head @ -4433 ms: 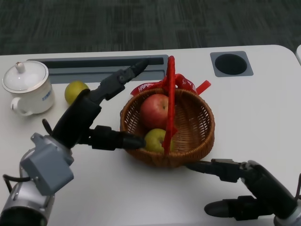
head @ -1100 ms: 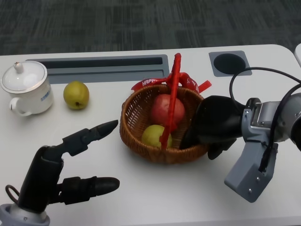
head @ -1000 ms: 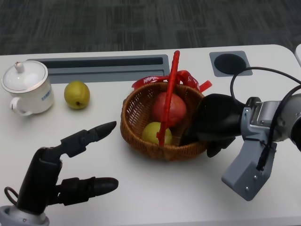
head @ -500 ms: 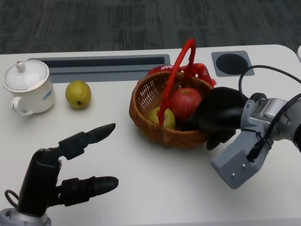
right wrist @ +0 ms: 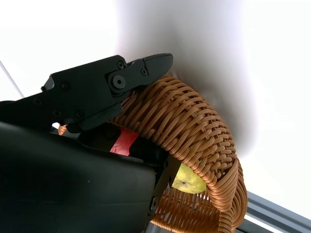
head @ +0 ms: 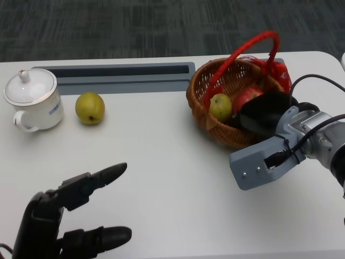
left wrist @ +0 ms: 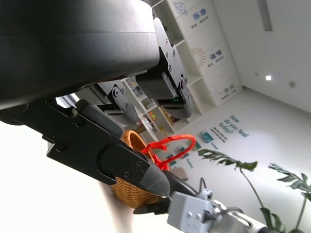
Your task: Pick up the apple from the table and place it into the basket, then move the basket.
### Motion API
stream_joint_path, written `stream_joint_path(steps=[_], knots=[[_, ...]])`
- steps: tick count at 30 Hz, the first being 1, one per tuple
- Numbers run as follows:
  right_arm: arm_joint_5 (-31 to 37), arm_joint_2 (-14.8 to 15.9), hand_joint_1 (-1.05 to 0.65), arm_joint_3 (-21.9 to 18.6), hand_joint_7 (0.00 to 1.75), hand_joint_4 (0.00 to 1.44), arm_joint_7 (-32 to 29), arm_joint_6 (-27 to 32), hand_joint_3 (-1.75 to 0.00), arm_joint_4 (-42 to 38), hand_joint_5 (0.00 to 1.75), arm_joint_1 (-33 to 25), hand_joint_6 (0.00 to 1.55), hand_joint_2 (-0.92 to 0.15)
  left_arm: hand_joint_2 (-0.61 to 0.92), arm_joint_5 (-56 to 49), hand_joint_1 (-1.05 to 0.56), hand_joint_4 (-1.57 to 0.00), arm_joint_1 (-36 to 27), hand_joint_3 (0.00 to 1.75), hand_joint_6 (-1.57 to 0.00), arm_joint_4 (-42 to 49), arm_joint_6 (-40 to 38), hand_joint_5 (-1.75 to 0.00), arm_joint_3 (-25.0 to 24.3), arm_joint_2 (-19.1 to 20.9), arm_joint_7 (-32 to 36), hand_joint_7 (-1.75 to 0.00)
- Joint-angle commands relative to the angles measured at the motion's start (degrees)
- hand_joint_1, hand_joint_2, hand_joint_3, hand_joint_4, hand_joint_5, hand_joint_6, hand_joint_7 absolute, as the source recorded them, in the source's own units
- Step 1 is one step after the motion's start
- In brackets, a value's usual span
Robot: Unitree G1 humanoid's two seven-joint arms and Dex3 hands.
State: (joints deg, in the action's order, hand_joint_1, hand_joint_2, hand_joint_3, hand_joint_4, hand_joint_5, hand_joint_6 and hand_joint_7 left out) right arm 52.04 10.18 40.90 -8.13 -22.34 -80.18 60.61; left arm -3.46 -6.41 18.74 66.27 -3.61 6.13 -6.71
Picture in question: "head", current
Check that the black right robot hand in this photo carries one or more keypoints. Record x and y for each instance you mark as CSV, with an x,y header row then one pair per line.
x,y
264,113

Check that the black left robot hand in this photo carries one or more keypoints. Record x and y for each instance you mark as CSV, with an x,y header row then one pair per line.
x,y
40,224

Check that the red apple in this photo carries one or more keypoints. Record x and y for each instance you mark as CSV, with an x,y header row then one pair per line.
x,y
248,97

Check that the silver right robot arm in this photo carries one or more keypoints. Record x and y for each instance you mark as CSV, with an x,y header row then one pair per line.
x,y
320,135

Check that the red printed ribbon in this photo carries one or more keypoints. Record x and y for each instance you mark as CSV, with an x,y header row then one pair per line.
x,y
283,75

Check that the green pear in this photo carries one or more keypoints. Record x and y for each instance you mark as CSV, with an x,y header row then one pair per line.
x,y
90,108
221,108

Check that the white neighbouring table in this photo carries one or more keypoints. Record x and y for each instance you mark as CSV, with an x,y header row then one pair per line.
x,y
343,60

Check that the white ceramic mug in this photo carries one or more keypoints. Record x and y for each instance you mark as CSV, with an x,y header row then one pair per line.
x,y
47,114

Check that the white mug lid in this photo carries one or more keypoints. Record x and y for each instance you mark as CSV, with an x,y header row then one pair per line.
x,y
29,87

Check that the grey recessed table tray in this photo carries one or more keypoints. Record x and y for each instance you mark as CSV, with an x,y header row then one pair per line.
x,y
121,80

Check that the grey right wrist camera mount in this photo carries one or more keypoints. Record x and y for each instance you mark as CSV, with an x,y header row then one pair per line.
x,y
253,167

